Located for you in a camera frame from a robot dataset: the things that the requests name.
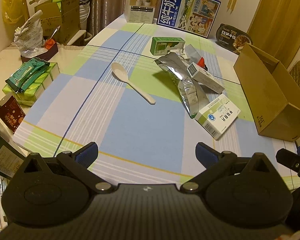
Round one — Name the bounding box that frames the silver printed pouch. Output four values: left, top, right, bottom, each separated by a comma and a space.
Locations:
14, 10, 45, 58

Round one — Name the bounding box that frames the small white carton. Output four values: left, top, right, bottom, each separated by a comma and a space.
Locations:
187, 63, 226, 94

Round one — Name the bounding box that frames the stack of green tissue packs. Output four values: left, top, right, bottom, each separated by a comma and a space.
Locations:
2, 62, 61, 107

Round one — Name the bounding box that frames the green and white box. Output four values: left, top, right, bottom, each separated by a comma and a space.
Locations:
150, 37, 186, 56

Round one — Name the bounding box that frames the checked cloth desktop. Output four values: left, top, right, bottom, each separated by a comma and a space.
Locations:
12, 14, 300, 189

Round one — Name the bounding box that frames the dark red tray box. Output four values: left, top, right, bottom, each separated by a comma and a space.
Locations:
20, 39, 59, 62

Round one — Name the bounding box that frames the brown cardboard box with flaps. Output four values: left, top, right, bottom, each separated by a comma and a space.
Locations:
34, 0, 81, 44

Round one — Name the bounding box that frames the beige curtain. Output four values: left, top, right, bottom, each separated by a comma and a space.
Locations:
61, 0, 226, 38

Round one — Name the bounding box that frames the white plastic spoon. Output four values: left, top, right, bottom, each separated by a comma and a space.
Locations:
111, 62, 156, 104

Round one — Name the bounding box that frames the yellow plastic bag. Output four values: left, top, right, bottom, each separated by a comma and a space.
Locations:
2, 0, 28, 25

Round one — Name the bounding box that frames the silver foil bag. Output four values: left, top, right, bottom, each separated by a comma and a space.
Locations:
153, 52, 211, 119

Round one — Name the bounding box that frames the metal spoon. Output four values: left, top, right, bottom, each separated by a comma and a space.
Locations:
48, 25, 61, 42

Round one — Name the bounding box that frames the blue milk carton case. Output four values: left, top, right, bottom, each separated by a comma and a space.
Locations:
156, 0, 221, 39

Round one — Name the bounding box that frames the dark red printed packet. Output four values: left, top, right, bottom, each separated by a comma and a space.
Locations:
0, 95, 27, 134

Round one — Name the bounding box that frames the beige white product box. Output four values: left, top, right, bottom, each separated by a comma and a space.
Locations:
126, 0, 159, 24

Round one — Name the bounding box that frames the wooden door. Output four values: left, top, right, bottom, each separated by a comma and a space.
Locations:
247, 0, 300, 68

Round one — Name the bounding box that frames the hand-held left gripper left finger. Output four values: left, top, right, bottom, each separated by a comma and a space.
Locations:
22, 142, 113, 194

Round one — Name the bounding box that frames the dark green box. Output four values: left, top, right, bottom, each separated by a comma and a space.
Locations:
0, 136, 28, 176

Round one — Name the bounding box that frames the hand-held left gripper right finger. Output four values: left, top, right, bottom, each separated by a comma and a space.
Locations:
179, 142, 273, 193

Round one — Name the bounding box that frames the white green medicine box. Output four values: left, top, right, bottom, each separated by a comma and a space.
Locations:
194, 93, 241, 141

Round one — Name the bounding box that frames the black instant rice bowl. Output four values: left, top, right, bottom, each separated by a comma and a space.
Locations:
216, 23, 253, 55

